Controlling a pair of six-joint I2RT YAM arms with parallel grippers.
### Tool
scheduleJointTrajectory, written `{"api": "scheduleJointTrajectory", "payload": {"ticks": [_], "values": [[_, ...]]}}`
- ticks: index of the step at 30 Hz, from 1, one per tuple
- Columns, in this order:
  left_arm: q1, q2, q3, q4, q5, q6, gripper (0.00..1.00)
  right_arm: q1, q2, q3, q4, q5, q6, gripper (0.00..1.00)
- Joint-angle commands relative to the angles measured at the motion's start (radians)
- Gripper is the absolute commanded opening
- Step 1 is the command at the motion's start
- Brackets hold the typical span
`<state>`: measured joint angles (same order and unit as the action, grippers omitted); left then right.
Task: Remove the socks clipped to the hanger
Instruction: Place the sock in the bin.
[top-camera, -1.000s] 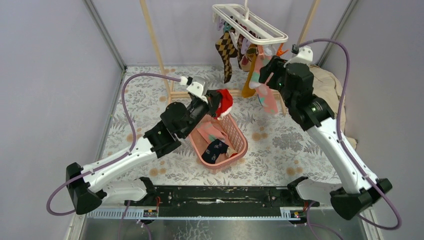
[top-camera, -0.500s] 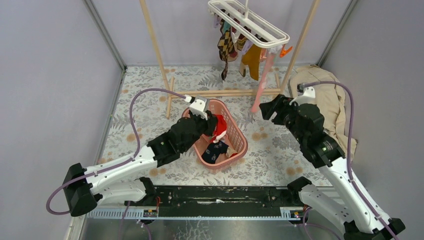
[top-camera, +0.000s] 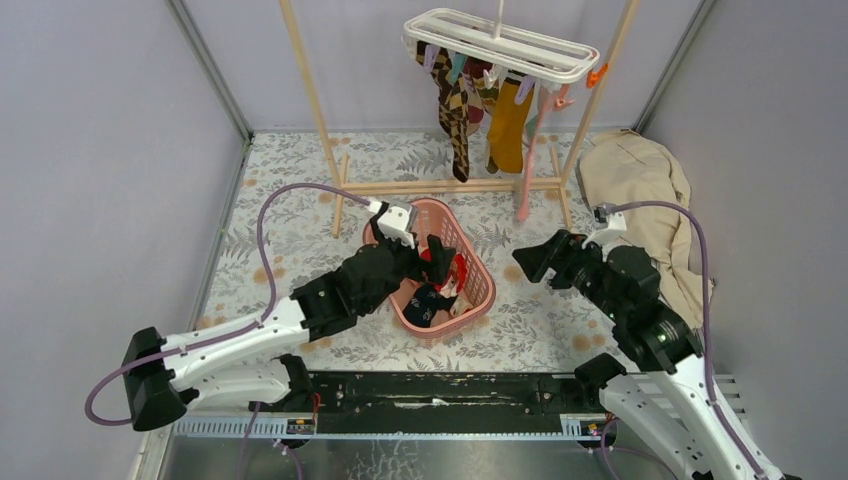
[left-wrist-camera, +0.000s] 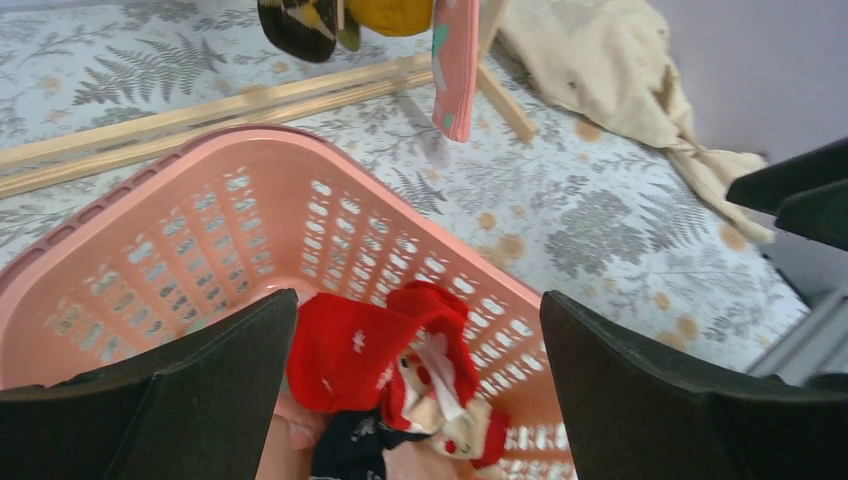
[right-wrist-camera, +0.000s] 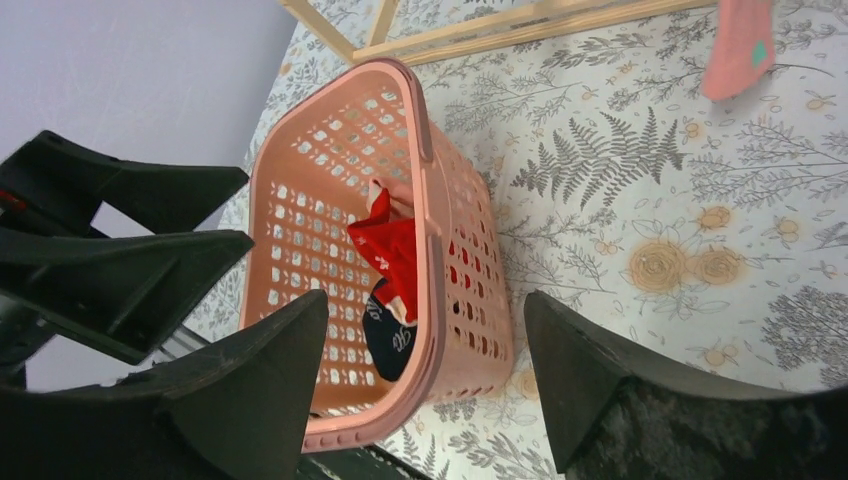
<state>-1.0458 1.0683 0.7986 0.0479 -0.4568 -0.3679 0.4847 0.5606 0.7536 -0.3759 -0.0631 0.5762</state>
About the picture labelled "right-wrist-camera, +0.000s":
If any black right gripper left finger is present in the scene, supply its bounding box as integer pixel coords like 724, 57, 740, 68
1, 290, 329, 479

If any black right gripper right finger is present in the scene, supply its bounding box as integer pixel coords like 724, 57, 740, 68
524, 291, 847, 479

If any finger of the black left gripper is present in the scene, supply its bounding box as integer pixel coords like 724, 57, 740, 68
1, 229, 254, 365
1, 130, 248, 236

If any navy sock red cuff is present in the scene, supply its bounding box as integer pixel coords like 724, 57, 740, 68
362, 279, 418, 382

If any red snowflake sock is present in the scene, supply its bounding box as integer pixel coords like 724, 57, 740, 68
347, 177, 418, 325

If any pink laundry basket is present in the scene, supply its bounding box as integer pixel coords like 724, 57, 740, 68
241, 58, 514, 453

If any wooden clothes rack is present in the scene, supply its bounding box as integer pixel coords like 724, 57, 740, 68
281, 0, 712, 66

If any floral patterned mat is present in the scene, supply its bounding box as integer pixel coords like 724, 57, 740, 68
185, 0, 848, 480

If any pink green patterned sock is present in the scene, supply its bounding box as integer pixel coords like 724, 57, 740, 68
702, 0, 776, 102

